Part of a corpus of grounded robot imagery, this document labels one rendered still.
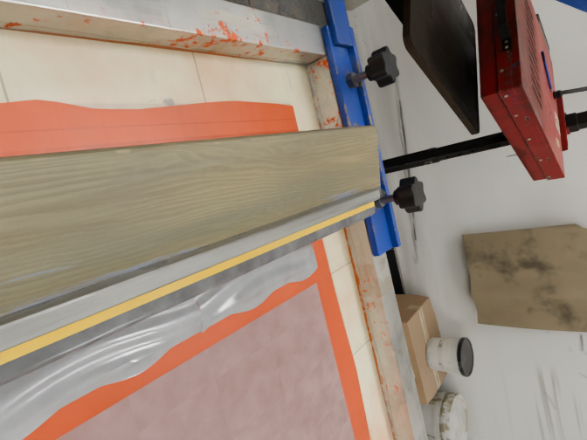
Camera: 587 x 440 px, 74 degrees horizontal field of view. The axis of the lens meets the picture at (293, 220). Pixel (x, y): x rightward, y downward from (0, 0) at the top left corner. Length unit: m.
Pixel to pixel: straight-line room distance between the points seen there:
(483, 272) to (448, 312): 0.37
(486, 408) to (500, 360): 0.35
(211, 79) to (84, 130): 0.14
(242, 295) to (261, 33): 0.27
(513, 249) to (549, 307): 0.34
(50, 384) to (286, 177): 0.21
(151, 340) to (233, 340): 0.09
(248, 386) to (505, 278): 2.02
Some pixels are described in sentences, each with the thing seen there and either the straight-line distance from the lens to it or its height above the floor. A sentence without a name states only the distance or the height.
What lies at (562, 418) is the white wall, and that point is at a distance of 2.71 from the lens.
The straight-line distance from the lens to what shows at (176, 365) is 0.36.
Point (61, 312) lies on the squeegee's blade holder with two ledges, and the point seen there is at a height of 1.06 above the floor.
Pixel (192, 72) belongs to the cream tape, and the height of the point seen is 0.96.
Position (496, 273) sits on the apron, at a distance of 2.33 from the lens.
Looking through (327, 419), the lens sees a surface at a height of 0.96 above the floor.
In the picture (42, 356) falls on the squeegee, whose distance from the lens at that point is 0.23.
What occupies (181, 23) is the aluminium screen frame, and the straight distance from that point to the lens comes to 0.38.
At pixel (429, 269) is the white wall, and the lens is 2.48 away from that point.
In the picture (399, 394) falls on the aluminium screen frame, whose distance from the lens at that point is 0.61.
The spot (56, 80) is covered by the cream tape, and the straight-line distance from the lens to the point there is 0.34.
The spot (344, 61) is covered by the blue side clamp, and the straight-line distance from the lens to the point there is 0.54.
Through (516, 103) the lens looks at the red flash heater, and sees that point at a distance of 1.11.
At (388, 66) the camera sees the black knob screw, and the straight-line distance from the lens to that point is 0.50.
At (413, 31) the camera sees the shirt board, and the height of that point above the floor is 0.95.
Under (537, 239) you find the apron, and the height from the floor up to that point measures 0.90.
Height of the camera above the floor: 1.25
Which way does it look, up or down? 41 degrees down
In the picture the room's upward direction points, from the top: 81 degrees clockwise
